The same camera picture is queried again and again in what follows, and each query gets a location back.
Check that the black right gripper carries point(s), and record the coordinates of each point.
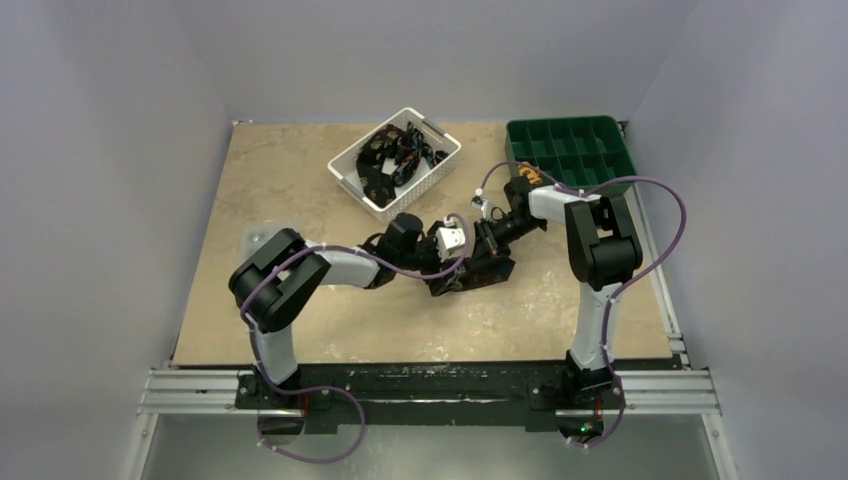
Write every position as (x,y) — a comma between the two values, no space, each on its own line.
(485,240)

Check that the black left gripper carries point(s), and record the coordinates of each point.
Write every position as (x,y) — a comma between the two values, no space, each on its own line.
(430,241)

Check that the maroon blue floral tie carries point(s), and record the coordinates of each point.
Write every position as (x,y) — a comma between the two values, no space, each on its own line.
(474,274)

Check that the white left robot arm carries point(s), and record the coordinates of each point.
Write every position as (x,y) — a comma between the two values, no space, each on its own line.
(272,287)

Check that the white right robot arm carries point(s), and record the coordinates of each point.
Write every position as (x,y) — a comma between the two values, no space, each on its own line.
(603,252)

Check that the dark ties in basket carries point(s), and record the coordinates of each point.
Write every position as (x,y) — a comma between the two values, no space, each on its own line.
(390,158)

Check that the rolled orange tie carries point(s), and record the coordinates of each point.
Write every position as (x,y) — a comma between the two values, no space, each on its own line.
(531,174)

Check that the white perforated plastic basket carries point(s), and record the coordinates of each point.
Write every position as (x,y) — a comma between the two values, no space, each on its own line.
(342,167)

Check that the green compartment tray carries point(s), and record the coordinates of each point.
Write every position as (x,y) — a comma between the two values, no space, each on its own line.
(579,152)

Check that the clear plastic screw box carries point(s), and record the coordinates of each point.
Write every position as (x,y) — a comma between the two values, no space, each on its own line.
(254,236)

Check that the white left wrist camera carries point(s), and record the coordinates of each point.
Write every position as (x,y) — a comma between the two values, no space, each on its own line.
(451,235)

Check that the aluminium frame rail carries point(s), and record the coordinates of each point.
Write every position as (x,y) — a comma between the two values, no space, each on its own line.
(652,386)

